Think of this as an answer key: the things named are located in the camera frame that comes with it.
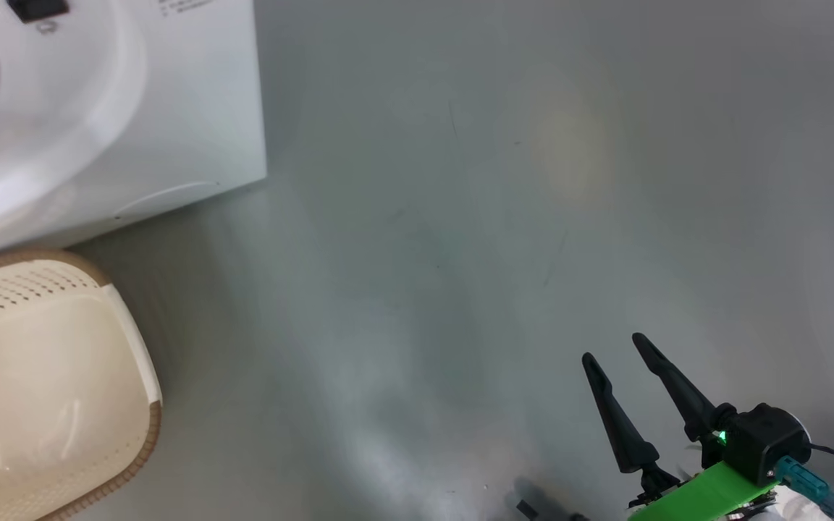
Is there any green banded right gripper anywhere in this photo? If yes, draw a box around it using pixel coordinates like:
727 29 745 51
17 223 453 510
581 333 776 521

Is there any white front-load washing machine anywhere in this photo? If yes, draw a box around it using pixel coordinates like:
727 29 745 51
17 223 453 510
0 0 267 265

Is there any cream perforated laundry basket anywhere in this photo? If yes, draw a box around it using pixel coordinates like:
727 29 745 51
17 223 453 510
0 248 164 521

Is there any black door lock socket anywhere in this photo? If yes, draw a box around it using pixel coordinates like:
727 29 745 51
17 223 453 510
8 0 70 22

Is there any round white filter cover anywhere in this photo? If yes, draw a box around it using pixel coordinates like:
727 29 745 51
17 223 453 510
113 181 221 219

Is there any teal cable connector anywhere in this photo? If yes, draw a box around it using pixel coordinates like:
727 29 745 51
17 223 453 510
775 456 834 516

